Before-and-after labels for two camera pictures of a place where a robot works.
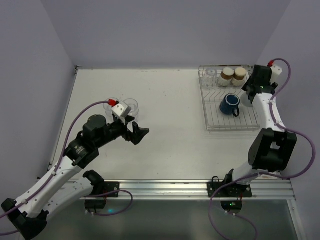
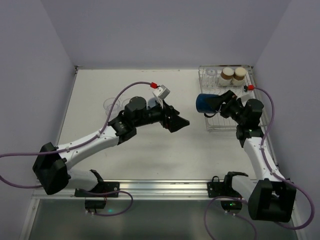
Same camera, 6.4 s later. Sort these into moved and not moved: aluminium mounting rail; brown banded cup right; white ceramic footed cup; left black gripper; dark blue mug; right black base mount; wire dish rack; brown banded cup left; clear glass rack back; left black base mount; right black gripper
Moved: right black gripper; left black gripper; white ceramic footed cup; dark blue mug
Not moved: brown banded cup right; left black base mount; right black base mount; clear glass rack back; wire dish rack; brown banded cup left; aluminium mounting rail
